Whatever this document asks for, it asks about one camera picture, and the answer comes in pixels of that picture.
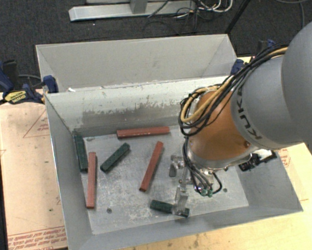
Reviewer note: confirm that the black cylinder on white bracket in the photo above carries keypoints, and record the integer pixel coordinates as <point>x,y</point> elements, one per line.
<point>253,163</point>

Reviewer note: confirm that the grey metal bin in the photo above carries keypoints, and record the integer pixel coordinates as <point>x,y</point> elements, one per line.
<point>129,188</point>

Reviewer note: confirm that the dark green flat block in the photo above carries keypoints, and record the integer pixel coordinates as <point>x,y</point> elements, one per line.
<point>81,153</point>
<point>161,206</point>
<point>115,157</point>

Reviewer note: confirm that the brown cardboard board, red print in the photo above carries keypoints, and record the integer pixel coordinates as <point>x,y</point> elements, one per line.
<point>28,174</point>

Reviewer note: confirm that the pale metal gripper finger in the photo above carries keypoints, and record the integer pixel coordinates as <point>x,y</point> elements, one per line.
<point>181,200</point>
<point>174,166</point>

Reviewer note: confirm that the red-brown flat block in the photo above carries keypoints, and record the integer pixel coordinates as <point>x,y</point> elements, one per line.
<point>143,132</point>
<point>91,181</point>
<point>152,166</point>

